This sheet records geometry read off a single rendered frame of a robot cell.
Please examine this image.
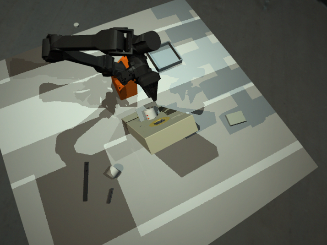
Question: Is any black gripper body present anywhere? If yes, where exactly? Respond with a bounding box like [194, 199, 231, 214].
[127, 54, 161, 87]

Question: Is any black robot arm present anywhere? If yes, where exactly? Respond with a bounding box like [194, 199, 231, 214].
[42, 27, 161, 86]

